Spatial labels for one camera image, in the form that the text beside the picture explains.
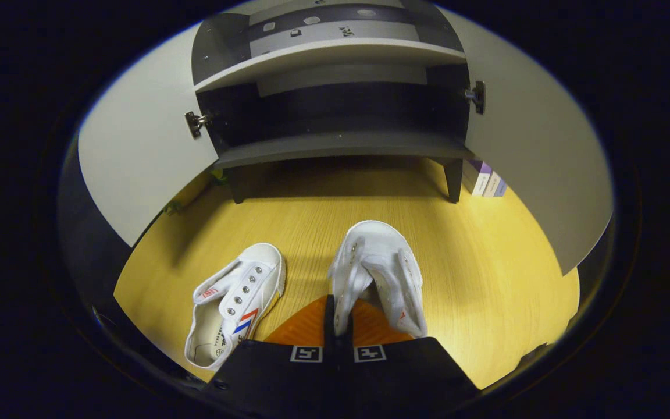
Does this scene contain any metal door hinge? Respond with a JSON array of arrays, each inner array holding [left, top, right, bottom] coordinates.
[[184, 111, 214, 140], [464, 80, 486, 115]]

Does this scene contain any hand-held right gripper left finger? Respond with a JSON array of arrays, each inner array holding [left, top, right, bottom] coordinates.
[[202, 295, 340, 419]]

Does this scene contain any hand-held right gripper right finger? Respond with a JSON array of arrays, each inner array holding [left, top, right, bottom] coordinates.
[[338, 298, 481, 419]]

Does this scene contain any white shoe cabinet door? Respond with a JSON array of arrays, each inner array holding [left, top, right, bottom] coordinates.
[[77, 23, 220, 248], [440, 9, 614, 276]]

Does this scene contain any white canvas shoe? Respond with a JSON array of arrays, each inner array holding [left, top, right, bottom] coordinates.
[[328, 220, 429, 339], [184, 243, 287, 372]]

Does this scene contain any white grey shoe cabinet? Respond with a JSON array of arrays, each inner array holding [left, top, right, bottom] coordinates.
[[191, 0, 475, 204]]

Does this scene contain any blue spine book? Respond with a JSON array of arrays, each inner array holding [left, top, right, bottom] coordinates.
[[482, 162, 509, 198]]

